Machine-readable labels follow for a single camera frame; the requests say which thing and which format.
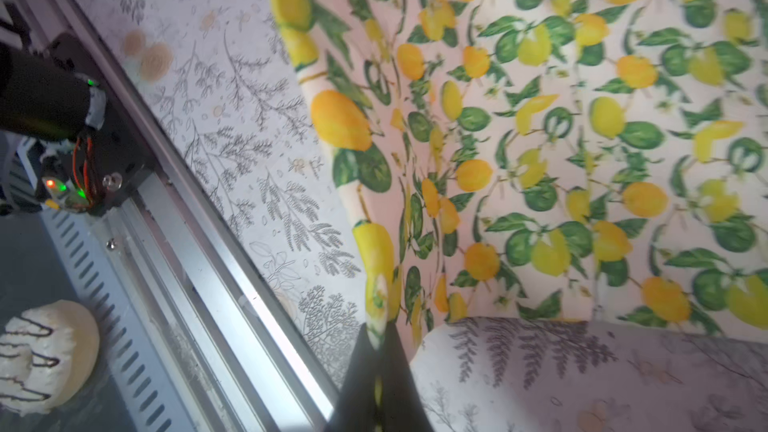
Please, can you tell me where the lemon print skirt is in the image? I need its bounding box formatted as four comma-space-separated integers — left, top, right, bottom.
270, 0, 767, 352

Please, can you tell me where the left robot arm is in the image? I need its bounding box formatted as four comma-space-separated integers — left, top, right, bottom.
1, 3, 156, 217

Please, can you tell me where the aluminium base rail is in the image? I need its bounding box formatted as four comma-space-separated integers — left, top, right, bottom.
9, 0, 335, 431

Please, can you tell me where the white chocolate drizzled donut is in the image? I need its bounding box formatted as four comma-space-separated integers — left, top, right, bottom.
1, 300, 100, 416

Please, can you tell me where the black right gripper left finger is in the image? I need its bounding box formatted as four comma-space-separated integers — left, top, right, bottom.
325, 324, 379, 432

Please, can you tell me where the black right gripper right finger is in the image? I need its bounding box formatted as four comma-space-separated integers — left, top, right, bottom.
378, 323, 433, 432

